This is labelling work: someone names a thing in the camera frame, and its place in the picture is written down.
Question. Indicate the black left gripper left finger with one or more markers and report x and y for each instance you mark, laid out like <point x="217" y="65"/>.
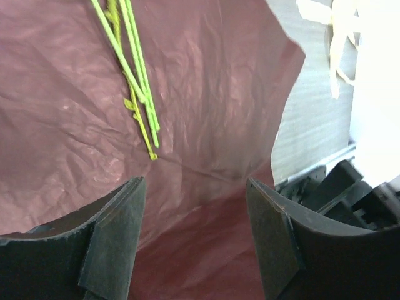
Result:
<point x="87" y="254"/>

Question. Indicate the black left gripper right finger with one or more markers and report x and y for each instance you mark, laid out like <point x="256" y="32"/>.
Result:
<point x="305" y="255"/>

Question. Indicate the dark red wrapping paper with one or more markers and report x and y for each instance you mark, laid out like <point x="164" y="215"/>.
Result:
<point x="220" y="74"/>

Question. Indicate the cream printed ribbon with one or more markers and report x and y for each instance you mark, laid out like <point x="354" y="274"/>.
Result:
<point x="341" y="16"/>

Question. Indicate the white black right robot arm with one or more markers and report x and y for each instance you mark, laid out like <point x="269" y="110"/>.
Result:
<point x="364" y="52"/>

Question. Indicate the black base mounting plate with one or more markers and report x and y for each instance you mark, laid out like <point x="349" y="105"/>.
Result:
<point x="301" y="186"/>

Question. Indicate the white rose stem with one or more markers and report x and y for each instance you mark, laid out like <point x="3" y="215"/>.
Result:
<point x="119" y="52"/>

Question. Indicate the pale pink rose stem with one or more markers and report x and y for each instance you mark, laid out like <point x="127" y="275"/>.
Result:
<point x="112" y="15"/>

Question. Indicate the aluminium front rail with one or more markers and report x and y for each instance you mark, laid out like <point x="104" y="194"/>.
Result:
<point x="330" y="161"/>

